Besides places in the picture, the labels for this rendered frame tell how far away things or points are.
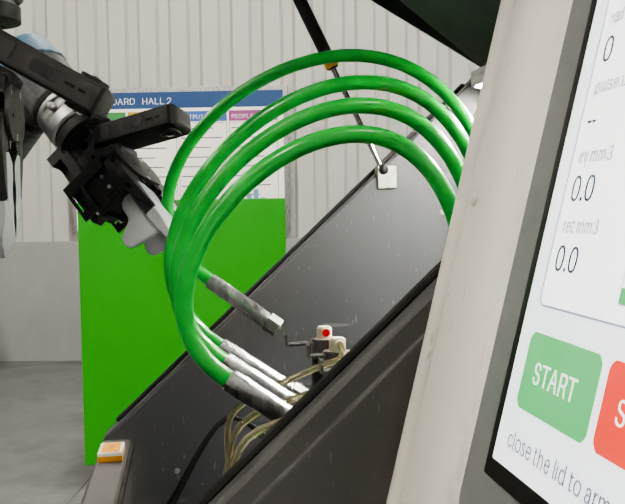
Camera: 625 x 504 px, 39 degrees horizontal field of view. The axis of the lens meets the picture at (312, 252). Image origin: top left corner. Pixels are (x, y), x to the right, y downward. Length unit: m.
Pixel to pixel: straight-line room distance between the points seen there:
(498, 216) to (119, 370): 3.78
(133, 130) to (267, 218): 3.11
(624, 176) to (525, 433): 0.12
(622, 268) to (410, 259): 0.93
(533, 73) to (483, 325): 0.14
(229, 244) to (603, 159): 3.78
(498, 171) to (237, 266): 3.65
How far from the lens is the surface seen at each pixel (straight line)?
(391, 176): 1.25
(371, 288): 1.25
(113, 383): 4.23
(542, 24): 0.51
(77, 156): 1.09
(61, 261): 7.66
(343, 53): 0.98
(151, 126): 1.03
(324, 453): 0.59
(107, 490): 1.05
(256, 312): 0.98
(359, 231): 1.24
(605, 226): 0.37
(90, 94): 0.77
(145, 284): 4.15
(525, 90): 0.51
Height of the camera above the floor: 1.26
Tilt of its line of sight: 3 degrees down
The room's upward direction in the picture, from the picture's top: 1 degrees counter-clockwise
